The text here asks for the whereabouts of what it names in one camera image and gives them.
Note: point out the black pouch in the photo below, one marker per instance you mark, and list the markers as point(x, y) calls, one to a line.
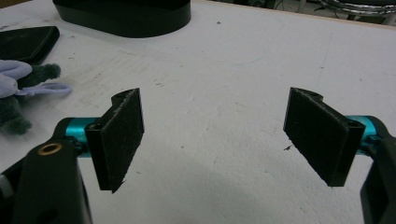
point(26, 43)

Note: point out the black oval tray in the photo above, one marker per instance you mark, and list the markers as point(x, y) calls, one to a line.
point(126, 17)

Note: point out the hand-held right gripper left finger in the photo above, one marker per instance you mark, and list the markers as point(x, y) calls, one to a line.
point(118, 140)

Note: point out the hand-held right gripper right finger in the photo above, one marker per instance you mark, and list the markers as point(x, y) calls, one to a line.
point(317, 133)

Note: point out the chrome metal stand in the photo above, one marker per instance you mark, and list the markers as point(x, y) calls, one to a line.
point(355, 7)

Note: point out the green and lilac plush toy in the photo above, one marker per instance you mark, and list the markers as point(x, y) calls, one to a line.
point(18, 93)

